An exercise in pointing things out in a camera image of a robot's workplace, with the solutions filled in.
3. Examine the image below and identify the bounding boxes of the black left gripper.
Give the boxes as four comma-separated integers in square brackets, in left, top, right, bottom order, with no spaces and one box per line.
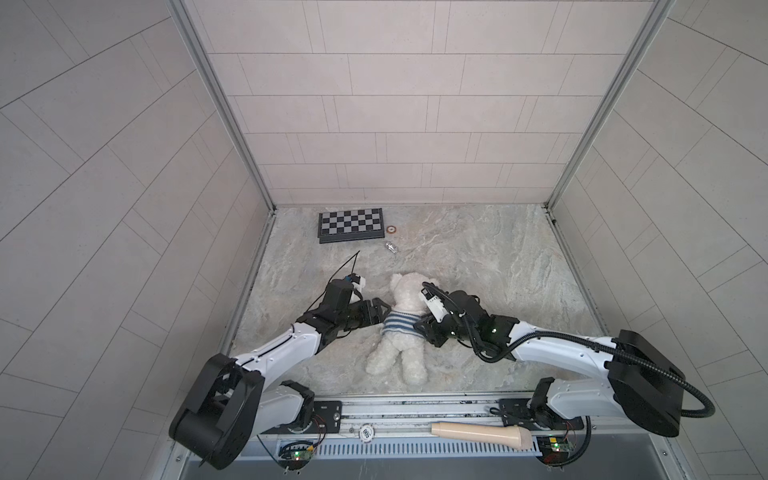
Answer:
[331,298,391,332]

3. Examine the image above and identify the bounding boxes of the white fluffy teddy bear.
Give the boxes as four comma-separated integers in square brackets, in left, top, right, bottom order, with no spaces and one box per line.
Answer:
[365,272,436,386]

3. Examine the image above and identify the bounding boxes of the blue white striped shirt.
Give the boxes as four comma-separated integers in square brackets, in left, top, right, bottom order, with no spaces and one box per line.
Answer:
[382,310,424,338]

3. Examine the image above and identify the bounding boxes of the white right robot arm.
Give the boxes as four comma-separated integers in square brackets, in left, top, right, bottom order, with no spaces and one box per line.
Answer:
[416,282,685,437]

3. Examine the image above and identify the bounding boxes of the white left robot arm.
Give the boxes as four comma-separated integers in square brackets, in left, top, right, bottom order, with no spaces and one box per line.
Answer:
[169,274,392,470]

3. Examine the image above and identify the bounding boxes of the folded black chess board box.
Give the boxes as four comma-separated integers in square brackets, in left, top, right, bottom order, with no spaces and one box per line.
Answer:
[318,208,386,244]

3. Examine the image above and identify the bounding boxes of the left green circuit board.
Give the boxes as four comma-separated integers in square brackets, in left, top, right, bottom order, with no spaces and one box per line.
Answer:
[278,440,317,472]

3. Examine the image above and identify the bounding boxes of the green circuit board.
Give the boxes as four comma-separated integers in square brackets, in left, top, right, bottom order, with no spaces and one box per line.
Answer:
[278,440,317,472]
[535,436,574,465]

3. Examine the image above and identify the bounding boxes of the right green circuit board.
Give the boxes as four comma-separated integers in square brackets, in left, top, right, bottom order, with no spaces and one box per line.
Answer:
[535,436,574,465]

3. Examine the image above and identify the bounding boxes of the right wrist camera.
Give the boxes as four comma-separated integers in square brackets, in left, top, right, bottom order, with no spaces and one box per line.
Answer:
[420,285,449,323]

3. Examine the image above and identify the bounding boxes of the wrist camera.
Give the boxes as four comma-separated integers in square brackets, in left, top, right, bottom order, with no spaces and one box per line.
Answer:
[420,285,449,323]
[344,273,366,301]

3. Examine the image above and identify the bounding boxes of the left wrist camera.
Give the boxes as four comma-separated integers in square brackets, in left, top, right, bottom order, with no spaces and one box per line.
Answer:
[344,273,366,301]

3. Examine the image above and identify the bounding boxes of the black corrugated cable conduit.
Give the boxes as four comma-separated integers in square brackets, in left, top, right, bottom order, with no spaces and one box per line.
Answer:
[422,281,717,419]

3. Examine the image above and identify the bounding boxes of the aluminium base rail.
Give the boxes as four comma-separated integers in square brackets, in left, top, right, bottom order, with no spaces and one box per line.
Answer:
[179,391,661,445]

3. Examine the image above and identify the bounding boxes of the beige wooden handle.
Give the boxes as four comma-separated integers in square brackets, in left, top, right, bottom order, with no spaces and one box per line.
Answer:
[430,422,533,451]

